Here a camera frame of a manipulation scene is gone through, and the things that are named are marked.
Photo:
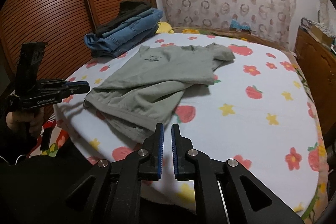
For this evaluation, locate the brown louvered wardrobe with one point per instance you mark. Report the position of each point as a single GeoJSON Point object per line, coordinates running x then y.
{"type": "Point", "coordinates": [61, 24]}

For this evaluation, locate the yellow plush toy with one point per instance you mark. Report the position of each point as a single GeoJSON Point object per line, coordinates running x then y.
{"type": "Point", "coordinates": [164, 27]}

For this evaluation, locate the person's left hand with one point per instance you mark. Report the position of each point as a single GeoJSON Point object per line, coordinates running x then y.
{"type": "Point", "coordinates": [22, 122]}

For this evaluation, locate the cardboard box on cabinet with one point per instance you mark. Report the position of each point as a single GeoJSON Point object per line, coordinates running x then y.
{"type": "Point", "coordinates": [318, 31]}

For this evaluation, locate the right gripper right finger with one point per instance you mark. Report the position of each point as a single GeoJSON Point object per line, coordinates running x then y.
{"type": "Point", "coordinates": [183, 163]}

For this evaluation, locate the floral blanket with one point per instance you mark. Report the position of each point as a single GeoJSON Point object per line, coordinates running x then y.
{"type": "Point", "coordinates": [51, 139]}

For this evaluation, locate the folded blue jeans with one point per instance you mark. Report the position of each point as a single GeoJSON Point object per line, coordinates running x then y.
{"type": "Point", "coordinates": [124, 37]}

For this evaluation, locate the blue item at headboard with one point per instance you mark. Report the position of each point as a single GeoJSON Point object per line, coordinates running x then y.
{"type": "Point", "coordinates": [244, 27]}

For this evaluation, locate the grey-green pants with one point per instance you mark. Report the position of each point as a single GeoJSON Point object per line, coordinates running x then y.
{"type": "Point", "coordinates": [149, 86]}

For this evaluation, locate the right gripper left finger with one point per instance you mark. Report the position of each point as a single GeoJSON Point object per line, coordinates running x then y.
{"type": "Point", "coordinates": [151, 156]}

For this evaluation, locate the wooden sideboard cabinet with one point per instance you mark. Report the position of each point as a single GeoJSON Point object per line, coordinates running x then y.
{"type": "Point", "coordinates": [318, 66]}

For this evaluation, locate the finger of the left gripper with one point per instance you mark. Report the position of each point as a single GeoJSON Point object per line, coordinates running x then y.
{"type": "Point", "coordinates": [71, 91]}
{"type": "Point", "coordinates": [75, 84]}

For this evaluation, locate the white fruit-print bed sheet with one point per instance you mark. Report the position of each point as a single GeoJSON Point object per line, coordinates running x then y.
{"type": "Point", "coordinates": [257, 112]}

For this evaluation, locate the folded black garment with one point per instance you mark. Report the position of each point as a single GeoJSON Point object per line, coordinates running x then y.
{"type": "Point", "coordinates": [128, 9]}

